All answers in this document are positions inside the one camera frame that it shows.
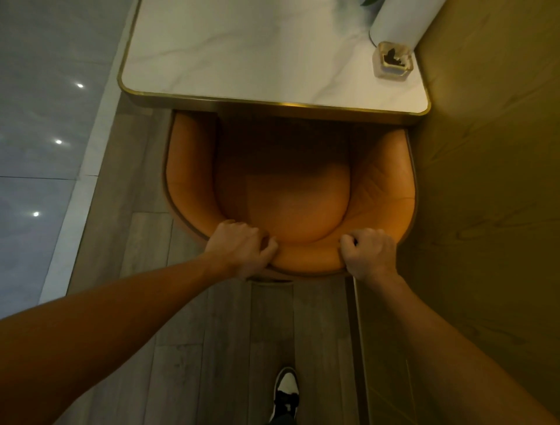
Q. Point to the person's left hand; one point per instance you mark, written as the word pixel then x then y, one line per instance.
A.
pixel 234 249

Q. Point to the person's right hand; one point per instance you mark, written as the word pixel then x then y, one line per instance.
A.
pixel 369 256

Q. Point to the person's right thumb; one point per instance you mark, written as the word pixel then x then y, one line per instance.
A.
pixel 348 247

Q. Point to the person's left thumb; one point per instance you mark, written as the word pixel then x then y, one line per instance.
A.
pixel 267 254

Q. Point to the orange leather armchair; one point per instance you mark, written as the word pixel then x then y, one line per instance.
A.
pixel 302 192

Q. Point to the person's right forearm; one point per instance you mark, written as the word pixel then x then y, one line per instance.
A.
pixel 442 354

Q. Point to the person's left forearm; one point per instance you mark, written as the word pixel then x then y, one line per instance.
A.
pixel 100 332

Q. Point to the black and white sneaker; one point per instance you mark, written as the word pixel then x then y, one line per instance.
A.
pixel 285 394

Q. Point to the clear glass ashtray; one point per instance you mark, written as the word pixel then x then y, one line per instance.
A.
pixel 392 60

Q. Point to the white marble table with gold rim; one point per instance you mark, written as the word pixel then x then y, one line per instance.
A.
pixel 271 52

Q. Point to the white cylindrical vase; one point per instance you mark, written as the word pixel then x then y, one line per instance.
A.
pixel 400 22

